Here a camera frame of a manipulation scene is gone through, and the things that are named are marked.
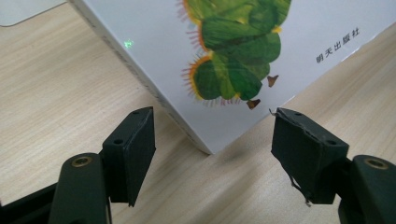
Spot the white caterpillar picture book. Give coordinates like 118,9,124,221
66,0,396,156

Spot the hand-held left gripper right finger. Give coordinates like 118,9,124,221
270,106,350,206

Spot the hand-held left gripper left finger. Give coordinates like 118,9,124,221
102,105,157,208

